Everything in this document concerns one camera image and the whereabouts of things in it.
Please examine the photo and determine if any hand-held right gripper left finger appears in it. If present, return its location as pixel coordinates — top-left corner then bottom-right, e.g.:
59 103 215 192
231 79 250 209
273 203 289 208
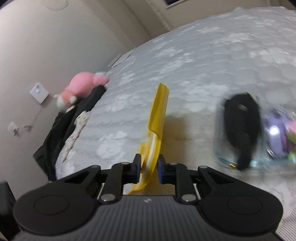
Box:
50 153 142 204

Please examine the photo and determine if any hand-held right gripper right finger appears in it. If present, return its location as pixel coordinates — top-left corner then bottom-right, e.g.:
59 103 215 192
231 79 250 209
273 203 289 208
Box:
158 155 247 204

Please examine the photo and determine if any yellow plastic packet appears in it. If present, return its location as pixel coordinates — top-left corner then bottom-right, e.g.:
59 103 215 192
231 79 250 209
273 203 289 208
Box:
128 83 170 195

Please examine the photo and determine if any clear glass container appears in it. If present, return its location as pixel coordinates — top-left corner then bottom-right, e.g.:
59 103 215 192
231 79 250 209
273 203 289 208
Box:
214 92 296 172

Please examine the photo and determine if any black plush toy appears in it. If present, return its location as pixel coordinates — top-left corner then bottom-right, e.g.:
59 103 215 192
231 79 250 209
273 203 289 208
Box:
224 92 260 171

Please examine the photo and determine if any purple computer mouse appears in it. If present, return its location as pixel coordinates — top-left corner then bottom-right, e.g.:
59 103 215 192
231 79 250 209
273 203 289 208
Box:
264 110 296 158

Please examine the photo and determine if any floral cloth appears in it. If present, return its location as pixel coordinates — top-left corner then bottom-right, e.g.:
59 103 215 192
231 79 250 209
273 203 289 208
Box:
61 111 91 163

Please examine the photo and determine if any black garment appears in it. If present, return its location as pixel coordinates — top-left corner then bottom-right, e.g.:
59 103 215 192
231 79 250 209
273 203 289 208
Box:
33 85 107 181

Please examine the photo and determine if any pink plush toy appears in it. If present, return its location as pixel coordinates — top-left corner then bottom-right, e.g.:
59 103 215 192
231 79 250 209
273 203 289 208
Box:
54 71 110 109

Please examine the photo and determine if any white patterned mattress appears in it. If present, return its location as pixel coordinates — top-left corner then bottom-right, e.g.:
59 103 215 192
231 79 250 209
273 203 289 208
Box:
54 6 296 239

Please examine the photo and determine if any green and pink toy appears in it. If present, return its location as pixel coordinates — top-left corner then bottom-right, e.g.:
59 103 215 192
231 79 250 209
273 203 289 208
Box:
286 120 296 163

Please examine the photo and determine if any dark furniture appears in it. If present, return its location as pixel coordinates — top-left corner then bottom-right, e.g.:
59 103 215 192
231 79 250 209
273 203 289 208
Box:
0 182 21 241

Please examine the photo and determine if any white cable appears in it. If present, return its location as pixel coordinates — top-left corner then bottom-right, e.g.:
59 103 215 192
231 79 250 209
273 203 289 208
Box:
23 103 43 131

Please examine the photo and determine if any white wall device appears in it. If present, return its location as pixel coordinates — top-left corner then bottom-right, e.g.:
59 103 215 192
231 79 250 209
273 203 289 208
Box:
30 82 49 104

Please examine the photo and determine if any white wall outlet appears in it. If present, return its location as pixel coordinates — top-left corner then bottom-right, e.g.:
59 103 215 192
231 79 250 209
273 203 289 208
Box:
8 122 20 137

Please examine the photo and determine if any window frame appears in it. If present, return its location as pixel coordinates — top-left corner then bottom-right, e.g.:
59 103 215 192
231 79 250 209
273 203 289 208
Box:
165 0 185 9

